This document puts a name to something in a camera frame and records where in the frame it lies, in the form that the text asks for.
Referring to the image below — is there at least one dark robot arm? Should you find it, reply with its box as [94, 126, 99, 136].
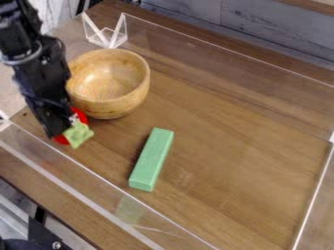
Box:
[0, 0, 75, 138]

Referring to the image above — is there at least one clear acrylic corner bracket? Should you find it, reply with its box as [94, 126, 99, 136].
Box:
[82, 13, 128, 49]

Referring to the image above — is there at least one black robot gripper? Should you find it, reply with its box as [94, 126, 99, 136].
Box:
[11, 36, 75, 138]

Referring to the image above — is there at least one red plush strawberry toy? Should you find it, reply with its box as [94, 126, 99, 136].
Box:
[52, 107, 94, 149]

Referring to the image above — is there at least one green rectangular block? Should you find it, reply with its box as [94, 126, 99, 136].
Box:
[128, 128, 174, 191]

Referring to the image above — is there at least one wooden bowl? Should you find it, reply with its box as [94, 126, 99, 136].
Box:
[67, 49, 150, 119]

